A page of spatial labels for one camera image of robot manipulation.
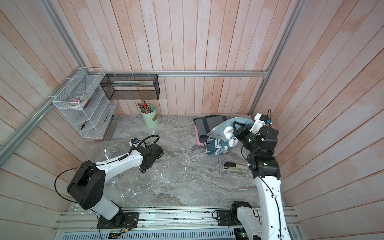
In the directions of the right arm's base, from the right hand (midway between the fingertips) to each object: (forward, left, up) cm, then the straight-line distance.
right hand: (232, 121), depth 67 cm
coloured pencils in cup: (+26, +50, -16) cm, 59 cm away
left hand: (-6, +53, -26) cm, 60 cm away
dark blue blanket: (+22, +10, -26) cm, 35 cm away
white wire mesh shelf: (+16, +76, -11) cm, 78 cm away
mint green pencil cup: (+28, +49, -25) cm, 62 cm away
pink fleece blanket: (+10, +14, -33) cm, 37 cm away
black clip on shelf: (+10, +84, -15) cm, 86 cm away
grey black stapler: (-6, -6, -33) cm, 34 cm away
